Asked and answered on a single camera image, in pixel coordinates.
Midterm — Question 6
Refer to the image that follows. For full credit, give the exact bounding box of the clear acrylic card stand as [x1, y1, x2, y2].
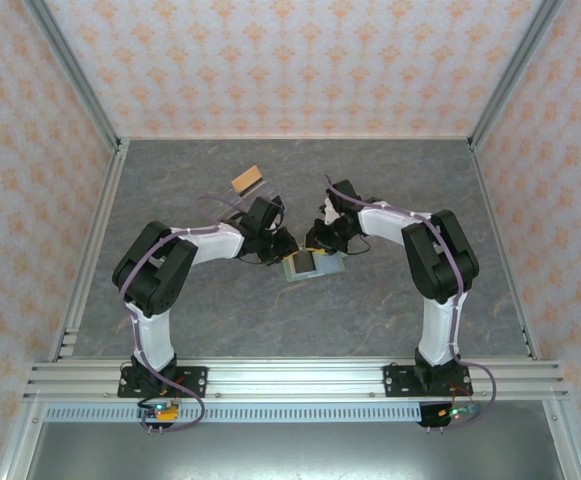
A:
[203, 173, 287, 236]

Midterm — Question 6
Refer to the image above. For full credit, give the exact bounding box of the tan block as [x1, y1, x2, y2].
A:
[230, 164, 265, 194]

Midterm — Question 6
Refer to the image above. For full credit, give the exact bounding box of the left controller circuit board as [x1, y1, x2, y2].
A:
[137, 399, 181, 422]

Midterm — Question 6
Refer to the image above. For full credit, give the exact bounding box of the controller circuit board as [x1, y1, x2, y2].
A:
[137, 399, 181, 422]
[437, 403, 481, 422]

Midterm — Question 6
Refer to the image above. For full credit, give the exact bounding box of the right controller circuit board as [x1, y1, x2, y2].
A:
[437, 403, 481, 422]

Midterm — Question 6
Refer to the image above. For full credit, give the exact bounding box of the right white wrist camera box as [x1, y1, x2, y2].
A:
[321, 197, 341, 226]

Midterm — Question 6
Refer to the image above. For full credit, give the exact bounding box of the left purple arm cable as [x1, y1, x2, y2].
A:
[119, 194, 251, 435]

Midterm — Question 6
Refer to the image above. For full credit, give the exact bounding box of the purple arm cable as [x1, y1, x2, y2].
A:
[323, 173, 497, 432]
[119, 194, 251, 435]

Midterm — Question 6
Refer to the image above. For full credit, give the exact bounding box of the aluminium mounting rail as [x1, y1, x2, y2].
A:
[23, 360, 570, 401]

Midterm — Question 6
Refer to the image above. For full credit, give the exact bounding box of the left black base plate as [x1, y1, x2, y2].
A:
[117, 365, 209, 400]

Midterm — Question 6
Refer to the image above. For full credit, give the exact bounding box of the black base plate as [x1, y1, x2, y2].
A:
[117, 365, 209, 400]
[382, 363, 474, 400]

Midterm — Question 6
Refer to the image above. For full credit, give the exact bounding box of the right aluminium table side rail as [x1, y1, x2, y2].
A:
[469, 139, 544, 361]

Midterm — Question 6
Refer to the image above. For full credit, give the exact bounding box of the aluminium table side rail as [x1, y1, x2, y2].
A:
[469, 139, 544, 361]
[47, 139, 131, 364]

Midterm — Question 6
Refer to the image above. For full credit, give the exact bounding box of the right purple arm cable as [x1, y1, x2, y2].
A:
[323, 173, 497, 432]

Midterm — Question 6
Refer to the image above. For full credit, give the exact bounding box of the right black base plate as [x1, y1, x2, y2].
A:
[382, 363, 474, 400]

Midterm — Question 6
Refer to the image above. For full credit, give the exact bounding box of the grey slotted cable duct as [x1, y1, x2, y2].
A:
[43, 405, 424, 424]

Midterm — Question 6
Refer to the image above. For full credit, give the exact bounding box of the left aluminium table side rail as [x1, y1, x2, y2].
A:
[47, 139, 131, 364]

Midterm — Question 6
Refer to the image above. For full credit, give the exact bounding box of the right aluminium frame post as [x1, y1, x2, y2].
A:
[467, 0, 569, 151]

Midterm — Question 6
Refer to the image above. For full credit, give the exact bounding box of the aluminium frame post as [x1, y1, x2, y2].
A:
[467, 0, 569, 151]
[22, 0, 124, 154]

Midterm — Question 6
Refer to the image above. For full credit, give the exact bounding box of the left aluminium frame post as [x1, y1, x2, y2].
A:
[22, 0, 124, 154]

